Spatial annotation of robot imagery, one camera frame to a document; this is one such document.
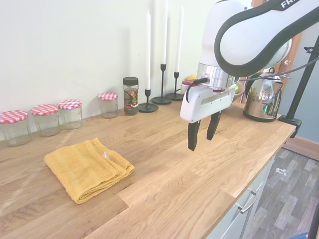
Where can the yellow towel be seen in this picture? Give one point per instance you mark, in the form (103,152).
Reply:
(87,169)

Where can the white taper candle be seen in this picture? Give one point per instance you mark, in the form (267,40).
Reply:
(179,39)
(164,30)
(148,49)

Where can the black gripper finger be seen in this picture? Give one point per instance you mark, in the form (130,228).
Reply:
(213,125)
(193,135)

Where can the small white floor item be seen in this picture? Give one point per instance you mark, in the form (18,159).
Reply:
(281,171)

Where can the round metal door lock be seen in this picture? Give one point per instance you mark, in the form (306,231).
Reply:
(287,62)

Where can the glass jar red checked lid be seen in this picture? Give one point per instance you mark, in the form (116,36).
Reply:
(71,114)
(46,119)
(15,124)
(108,104)

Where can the black clamp camera stand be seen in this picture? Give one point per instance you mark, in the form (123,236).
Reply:
(299,94)

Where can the white counter cabinet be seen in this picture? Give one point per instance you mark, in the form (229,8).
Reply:
(224,231)

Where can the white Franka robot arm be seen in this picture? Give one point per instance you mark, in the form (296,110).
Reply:
(236,44)

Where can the shiny steel kettle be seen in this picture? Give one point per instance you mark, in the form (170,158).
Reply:
(263,99)

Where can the yellow lemon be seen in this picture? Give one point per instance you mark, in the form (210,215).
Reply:
(192,77)

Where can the black tripod leg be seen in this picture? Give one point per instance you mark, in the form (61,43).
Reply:
(314,224)

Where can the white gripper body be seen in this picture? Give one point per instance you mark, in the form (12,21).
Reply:
(199,104)

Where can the wooden fruit bowl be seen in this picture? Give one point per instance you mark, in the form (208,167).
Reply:
(239,96)

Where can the green apple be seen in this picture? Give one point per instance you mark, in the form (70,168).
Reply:
(239,88)

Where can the coffee jar black lid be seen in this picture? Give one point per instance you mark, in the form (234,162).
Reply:
(130,97)

